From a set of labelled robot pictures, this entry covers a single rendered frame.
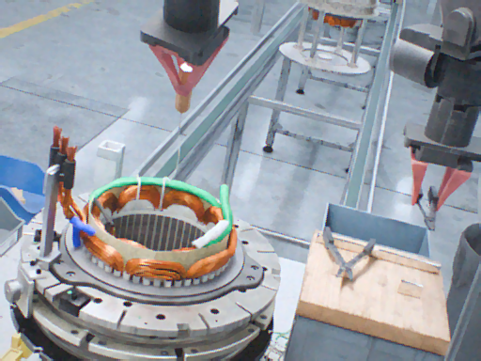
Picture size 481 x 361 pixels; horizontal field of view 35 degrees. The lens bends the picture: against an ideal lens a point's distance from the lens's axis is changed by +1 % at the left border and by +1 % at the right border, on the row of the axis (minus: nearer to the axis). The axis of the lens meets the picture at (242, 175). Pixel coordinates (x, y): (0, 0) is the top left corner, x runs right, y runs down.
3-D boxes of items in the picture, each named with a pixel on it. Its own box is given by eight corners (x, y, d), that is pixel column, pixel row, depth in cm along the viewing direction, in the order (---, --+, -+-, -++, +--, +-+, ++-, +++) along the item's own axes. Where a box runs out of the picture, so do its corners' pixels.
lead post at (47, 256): (34, 265, 85) (42, 173, 80) (47, 256, 87) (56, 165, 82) (48, 271, 84) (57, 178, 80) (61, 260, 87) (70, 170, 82)
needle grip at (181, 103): (174, 102, 87) (178, 62, 82) (189, 103, 87) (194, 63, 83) (174, 112, 86) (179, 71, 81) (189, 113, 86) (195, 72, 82)
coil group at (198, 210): (161, 210, 101) (165, 181, 99) (204, 222, 100) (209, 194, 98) (157, 215, 99) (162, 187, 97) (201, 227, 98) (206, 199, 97)
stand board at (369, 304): (310, 242, 114) (314, 228, 113) (435, 274, 112) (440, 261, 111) (295, 315, 95) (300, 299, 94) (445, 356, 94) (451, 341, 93)
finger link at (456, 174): (398, 190, 103) (417, 127, 99) (451, 202, 103) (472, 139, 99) (398, 211, 97) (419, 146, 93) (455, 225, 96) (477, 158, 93)
